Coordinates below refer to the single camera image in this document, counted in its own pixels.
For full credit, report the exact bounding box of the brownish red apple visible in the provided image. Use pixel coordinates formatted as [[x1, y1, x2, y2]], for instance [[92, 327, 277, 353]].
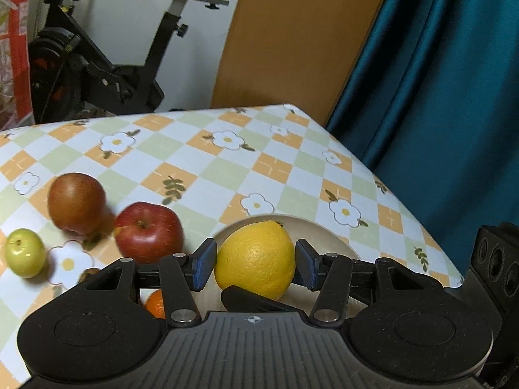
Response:
[[48, 173, 107, 236]]

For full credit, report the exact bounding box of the wooden board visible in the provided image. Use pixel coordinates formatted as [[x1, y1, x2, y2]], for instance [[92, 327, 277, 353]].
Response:
[[211, 0, 396, 126]]

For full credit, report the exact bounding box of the yellow lemon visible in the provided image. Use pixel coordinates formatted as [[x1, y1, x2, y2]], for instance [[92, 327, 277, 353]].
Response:
[[214, 220, 296, 301]]

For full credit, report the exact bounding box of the printed backdrop cloth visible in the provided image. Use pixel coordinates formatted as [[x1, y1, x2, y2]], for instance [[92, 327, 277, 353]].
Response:
[[0, 0, 35, 130]]

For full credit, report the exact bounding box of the checkered floral tablecloth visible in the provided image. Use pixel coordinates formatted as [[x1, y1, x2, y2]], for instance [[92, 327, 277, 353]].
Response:
[[0, 103, 465, 389]]

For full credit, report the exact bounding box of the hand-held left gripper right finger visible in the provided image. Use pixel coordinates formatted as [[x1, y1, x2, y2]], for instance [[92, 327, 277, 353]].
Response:
[[295, 238, 444, 325]]

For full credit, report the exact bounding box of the small green apple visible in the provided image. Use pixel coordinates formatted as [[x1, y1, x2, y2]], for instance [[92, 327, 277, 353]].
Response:
[[5, 229, 46, 278]]

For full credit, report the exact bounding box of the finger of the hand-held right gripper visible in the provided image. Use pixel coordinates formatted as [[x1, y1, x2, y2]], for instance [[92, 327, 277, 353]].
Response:
[[220, 285, 301, 313]]

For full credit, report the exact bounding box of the bright red apple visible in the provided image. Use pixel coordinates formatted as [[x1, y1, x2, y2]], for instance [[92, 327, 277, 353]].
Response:
[[114, 202, 184, 265]]

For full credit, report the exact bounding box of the teal curtain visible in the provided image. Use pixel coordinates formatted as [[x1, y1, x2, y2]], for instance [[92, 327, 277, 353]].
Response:
[[326, 0, 519, 252]]

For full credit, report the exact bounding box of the small orange tangerine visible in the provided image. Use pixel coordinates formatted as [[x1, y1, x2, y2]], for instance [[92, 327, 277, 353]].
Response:
[[145, 289, 168, 319]]

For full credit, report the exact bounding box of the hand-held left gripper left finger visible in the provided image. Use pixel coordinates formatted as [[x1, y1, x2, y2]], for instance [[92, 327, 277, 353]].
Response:
[[83, 238, 218, 328]]

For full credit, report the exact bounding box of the beige round plate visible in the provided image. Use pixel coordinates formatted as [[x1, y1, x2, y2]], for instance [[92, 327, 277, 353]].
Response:
[[190, 214, 361, 317]]

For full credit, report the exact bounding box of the black exercise bike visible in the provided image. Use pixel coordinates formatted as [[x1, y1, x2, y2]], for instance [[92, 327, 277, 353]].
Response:
[[28, 0, 236, 124]]

